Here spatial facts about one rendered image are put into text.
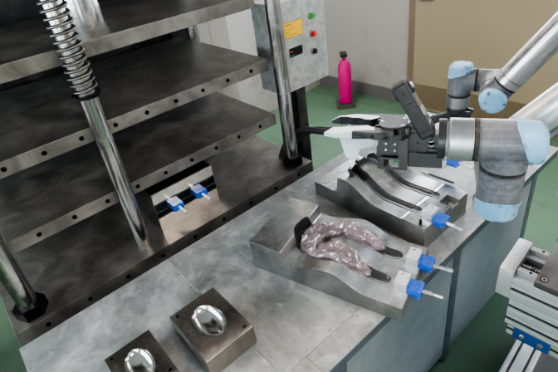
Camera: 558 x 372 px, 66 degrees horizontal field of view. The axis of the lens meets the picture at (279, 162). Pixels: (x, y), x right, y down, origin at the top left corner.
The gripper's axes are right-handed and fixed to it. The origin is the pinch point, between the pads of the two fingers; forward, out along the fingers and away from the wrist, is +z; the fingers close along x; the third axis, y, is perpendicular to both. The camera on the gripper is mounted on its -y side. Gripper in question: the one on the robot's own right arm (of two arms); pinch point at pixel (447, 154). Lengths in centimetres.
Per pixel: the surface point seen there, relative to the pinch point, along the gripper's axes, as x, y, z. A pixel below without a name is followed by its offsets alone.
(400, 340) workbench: -49, 15, 47
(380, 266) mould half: -54, 11, 10
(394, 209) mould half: -32.5, 0.4, 6.6
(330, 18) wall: 195, -244, 17
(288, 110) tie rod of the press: -25, -60, -12
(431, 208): -28.0, 11.4, 3.5
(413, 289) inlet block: -56, 24, 9
